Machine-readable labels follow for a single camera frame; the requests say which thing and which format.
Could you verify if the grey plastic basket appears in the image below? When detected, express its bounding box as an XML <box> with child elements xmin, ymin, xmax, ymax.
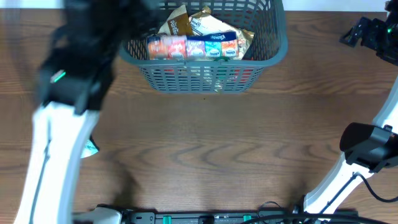
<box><xmin>119</xmin><ymin>0</ymin><xmax>288</xmax><ymax>94</ymax></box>

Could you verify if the orange spaghetti packet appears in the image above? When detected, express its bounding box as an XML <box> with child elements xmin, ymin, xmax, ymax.
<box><xmin>164</xmin><ymin>60</ymin><xmax>264</xmax><ymax>91</ymax></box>

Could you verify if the multicolour tissue pack row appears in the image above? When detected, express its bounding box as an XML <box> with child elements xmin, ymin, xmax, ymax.
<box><xmin>147</xmin><ymin>31</ymin><xmax>239</xmax><ymax>60</ymax></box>

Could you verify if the gold rice bag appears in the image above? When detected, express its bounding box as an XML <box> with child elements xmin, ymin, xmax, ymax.
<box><xmin>189</xmin><ymin>6</ymin><xmax>254</xmax><ymax>60</ymax></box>

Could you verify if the brown mushroom snack bag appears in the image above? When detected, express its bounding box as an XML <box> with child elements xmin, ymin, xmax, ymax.
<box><xmin>158</xmin><ymin>5</ymin><xmax>193</xmax><ymax>35</ymax></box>

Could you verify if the teal small sachet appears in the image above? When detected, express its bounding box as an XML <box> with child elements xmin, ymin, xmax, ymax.
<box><xmin>81</xmin><ymin>136</ymin><xmax>100</xmax><ymax>159</ymax></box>

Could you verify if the green lid spice jar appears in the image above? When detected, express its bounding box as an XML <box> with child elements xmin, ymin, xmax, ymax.
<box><xmin>215</xmin><ymin>56</ymin><xmax>229</xmax><ymax>85</ymax></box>

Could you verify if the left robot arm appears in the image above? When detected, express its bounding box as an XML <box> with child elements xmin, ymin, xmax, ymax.
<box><xmin>15</xmin><ymin>0</ymin><xmax>159</xmax><ymax>223</ymax></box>

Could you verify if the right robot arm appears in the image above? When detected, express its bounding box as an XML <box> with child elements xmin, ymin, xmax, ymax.
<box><xmin>303</xmin><ymin>0</ymin><xmax>397</xmax><ymax>216</ymax></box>

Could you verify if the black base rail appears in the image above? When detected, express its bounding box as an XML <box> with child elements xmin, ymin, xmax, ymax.
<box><xmin>73</xmin><ymin>208</ymin><xmax>361</xmax><ymax>224</ymax></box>

